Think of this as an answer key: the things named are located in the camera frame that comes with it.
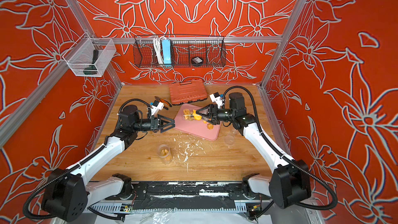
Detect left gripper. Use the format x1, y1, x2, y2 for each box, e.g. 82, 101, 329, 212
132, 117, 175, 134

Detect clear cookie jar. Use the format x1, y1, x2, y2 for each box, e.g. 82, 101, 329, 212
183, 109, 202, 121
157, 144, 173, 164

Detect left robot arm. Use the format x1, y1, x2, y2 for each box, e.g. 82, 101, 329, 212
22, 100, 175, 222

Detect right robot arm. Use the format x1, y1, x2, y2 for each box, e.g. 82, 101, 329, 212
196, 89, 338, 211

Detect clear cookie jar front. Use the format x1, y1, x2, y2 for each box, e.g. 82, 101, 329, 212
157, 144, 173, 164

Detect yellow round cookie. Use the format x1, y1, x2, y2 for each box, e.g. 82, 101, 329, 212
207, 123, 214, 130

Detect pink plastic tray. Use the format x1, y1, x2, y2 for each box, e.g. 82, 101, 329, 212
174, 103, 221, 141

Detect orange tool case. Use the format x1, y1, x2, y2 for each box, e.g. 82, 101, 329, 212
169, 79, 208, 105

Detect small black box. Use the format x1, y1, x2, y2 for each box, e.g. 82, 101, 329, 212
191, 57, 204, 67

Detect light blue box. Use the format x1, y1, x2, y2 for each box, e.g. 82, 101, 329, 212
162, 39, 172, 67

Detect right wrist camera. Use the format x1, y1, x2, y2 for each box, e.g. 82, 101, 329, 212
209, 92, 225, 109

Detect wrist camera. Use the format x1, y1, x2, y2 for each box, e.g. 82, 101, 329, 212
209, 92, 225, 109
150, 100, 164, 116

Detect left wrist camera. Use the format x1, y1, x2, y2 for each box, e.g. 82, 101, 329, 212
150, 100, 164, 116

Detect orange handled pliers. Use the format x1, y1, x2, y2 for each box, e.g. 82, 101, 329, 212
155, 96, 173, 110

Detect black wire wall basket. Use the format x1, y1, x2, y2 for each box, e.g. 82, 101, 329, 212
133, 35, 227, 68

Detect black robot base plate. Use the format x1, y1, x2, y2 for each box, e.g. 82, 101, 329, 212
101, 181, 270, 213

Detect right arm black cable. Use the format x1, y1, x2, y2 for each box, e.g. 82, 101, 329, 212
222, 85, 339, 211

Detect white coiled cable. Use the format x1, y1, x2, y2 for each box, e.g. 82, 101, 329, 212
153, 37, 164, 65

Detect clear acrylic wall box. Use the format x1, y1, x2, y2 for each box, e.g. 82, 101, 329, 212
62, 33, 117, 77

